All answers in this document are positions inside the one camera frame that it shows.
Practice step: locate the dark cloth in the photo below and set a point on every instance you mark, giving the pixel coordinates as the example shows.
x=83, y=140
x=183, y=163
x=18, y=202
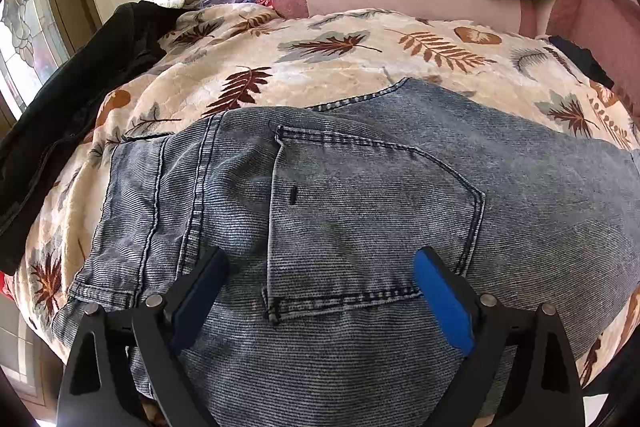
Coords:
x=580, y=57

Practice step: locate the stained glass window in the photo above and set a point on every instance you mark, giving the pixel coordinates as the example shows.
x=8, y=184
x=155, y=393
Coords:
x=25, y=32

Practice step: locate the blue denim pants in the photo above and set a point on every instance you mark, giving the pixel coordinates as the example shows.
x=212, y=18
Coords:
x=350, y=207

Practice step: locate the black jacket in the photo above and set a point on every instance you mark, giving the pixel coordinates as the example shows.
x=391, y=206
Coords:
x=75, y=107

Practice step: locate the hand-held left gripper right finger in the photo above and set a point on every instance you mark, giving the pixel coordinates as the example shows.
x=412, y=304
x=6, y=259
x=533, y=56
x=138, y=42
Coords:
x=442, y=297

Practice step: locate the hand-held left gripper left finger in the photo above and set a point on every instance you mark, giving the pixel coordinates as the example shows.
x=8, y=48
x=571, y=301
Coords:
x=200, y=297

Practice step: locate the leaf print blanket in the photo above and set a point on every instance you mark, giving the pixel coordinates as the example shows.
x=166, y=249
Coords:
x=300, y=67

